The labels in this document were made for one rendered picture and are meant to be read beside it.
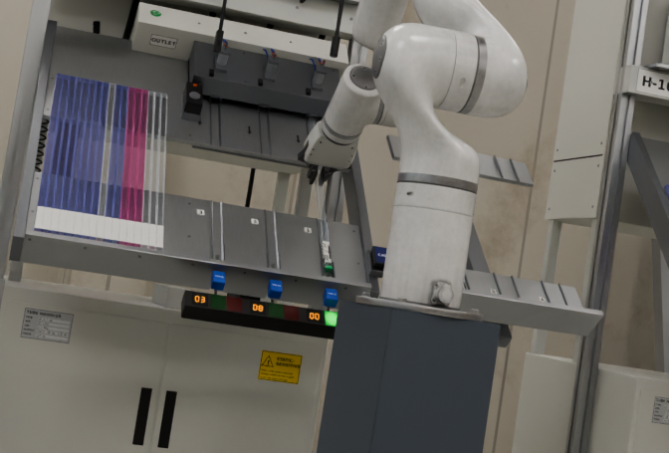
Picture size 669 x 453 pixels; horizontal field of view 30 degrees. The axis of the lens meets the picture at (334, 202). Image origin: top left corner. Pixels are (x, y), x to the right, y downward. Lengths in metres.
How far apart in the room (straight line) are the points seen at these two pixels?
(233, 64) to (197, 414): 0.77
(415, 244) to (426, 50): 0.28
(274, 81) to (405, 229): 1.03
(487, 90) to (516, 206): 4.12
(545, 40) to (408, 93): 4.31
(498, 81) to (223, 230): 0.80
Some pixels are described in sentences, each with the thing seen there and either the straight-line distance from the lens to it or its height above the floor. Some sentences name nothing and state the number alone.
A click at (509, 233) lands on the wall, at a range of 5.94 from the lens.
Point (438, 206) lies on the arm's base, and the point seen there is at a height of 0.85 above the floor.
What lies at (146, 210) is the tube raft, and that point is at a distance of 2.43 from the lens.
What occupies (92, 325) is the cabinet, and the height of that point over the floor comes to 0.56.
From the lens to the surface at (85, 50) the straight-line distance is 2.83.
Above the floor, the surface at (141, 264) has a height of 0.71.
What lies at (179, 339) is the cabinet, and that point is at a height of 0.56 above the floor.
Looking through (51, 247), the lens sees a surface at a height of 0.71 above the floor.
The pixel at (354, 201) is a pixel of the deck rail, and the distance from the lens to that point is 2.64.
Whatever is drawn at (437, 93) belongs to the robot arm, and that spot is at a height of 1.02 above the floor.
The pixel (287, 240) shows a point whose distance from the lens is 2.48.
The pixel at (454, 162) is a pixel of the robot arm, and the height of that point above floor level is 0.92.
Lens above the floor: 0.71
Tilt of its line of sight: 4 degrees up
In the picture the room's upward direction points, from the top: 9 degrees clockwise
